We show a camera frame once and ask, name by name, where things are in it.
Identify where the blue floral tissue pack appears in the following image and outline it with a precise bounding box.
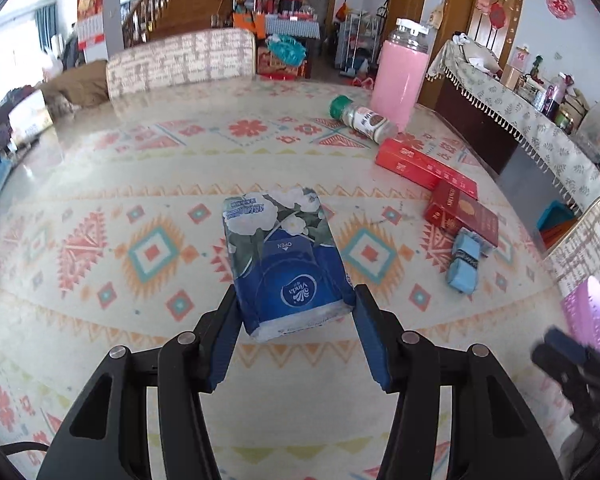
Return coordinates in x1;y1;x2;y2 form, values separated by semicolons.
222;186;355;342

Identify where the purple perforated trash basket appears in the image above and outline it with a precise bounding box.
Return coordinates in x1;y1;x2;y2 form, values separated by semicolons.
562;276;600;352

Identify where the checkered chair near basket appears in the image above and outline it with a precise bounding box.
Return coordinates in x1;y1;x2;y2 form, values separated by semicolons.
545;197;600;298

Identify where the light blue tape roll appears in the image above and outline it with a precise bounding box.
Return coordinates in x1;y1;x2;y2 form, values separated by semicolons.
445;229;481;295

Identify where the dark red cigarette box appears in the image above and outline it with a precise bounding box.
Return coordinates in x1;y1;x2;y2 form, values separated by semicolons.
424;181;500;248

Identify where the long red cigarette carton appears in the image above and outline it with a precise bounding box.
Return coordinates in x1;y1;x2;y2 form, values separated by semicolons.
375;139;479;200

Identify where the sideboard with patterned cloth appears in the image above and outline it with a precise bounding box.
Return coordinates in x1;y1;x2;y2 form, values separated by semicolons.
427;40;600;212

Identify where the green cap spice jar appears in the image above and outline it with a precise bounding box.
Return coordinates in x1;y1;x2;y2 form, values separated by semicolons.
329;96;399;145

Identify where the pink water bottle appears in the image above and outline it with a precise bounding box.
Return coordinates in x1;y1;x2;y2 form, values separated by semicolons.
370;18;429;132

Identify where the checkered chair far side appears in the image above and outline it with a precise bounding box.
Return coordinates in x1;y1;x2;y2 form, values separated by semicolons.
106;28;257;100

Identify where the wooden staircase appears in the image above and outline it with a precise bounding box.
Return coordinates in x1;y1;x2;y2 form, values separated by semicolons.
122;0;233;48

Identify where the black cable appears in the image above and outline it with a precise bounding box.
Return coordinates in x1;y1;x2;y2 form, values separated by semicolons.
0;440;48;456

